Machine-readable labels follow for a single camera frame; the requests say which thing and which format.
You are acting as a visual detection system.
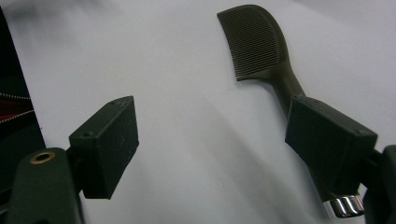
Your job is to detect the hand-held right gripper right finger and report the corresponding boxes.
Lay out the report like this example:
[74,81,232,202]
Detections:
[284,94,378,196]

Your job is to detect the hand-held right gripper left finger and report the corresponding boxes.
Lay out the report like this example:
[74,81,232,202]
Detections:
[68,95,140,201]

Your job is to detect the dark brown comb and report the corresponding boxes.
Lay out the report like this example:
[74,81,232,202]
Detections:
[217,4,365,219]

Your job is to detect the black zippered bag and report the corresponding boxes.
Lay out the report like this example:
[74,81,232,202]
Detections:
[0,6,48,207]

